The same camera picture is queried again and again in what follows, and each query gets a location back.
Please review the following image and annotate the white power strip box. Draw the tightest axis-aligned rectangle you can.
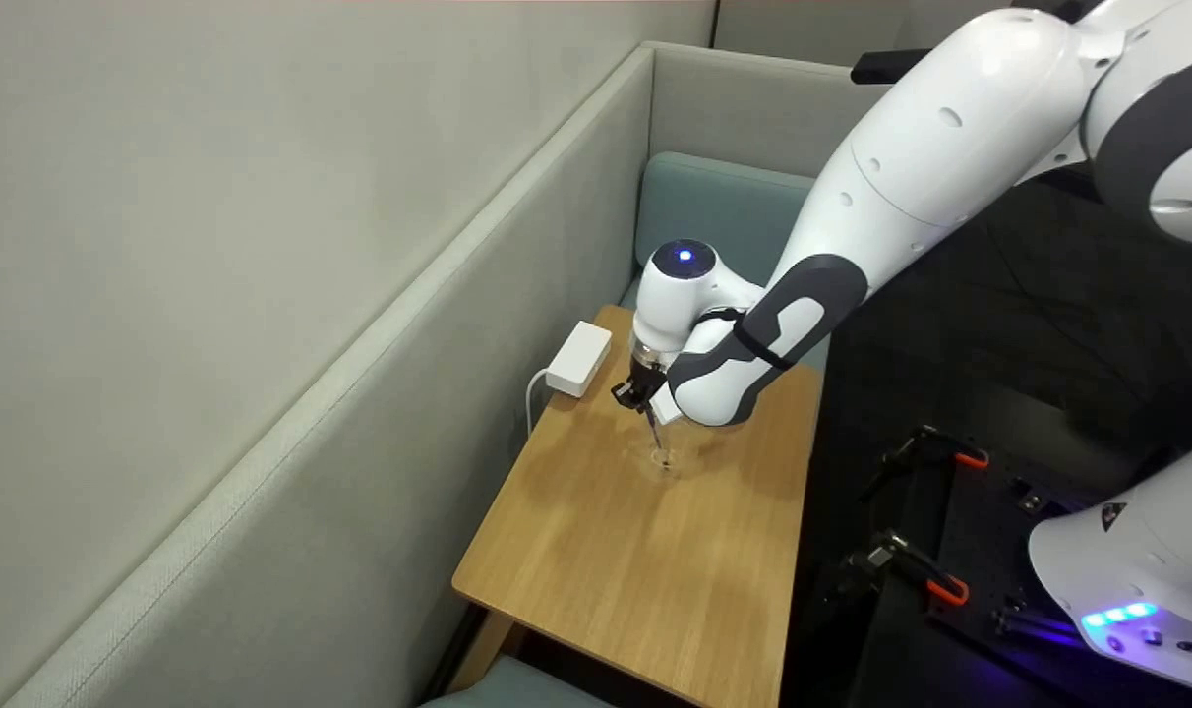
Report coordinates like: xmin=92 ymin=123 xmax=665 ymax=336
xmin=540 ymin=320 xmax=616 ymax=400

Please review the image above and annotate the orange handled black clamp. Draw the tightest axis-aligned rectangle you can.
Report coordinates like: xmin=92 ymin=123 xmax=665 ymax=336
xmin=840 ymin=526 xmax=978 ymax=612
xmin=864 ymin=420 xmax=995 ymax=504

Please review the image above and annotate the wooden table leg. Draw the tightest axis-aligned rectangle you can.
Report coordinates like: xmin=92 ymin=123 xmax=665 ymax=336
xmin=440 ymin=604 xmax=524 ymax=700

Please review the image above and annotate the long grey padded booth panel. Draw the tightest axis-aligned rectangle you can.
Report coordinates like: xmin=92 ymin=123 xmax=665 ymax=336
xmin=0 ymin=34 xmax=659 ymax=708

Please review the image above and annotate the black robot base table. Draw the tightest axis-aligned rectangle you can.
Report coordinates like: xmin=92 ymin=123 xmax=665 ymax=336
xmin=801 ymin=366 xmax=1192 ymax=708

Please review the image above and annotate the short grey padded booth panel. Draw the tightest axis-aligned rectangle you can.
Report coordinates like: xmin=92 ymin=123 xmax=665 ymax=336
xmin=645 ymin=34 xmax=893 ymax=180

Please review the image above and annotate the teal bench backrest cushion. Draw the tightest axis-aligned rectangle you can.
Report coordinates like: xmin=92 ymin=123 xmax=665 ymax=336
xmin=628 ymin=144 xmax=821 ymax=292

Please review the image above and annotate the white power cord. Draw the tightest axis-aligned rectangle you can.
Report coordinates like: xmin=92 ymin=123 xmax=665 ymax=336
xmin=524 ymin=361 xmax=554 ymax=439

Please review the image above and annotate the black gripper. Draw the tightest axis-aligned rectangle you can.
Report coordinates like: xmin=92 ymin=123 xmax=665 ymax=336
xmin=607 ymin=351 xmax=674 ymax=420

